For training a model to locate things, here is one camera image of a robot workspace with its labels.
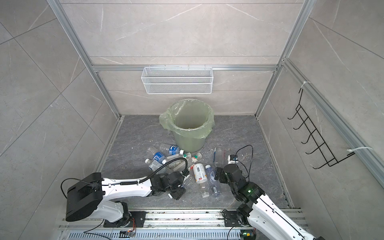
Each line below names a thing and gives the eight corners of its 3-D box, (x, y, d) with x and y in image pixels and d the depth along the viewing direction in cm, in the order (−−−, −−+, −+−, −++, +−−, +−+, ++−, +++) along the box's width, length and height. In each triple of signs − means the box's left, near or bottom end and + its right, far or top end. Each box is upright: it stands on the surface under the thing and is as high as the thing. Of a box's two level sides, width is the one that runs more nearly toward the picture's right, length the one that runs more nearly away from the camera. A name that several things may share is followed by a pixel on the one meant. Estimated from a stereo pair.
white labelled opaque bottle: (196, 185, 86) (196, 181, 81) (192, 168, 93) (192, 164, 88) (207, 182, 87) (207, 178, 82) (202, 166, 94) (202, 161, 89)
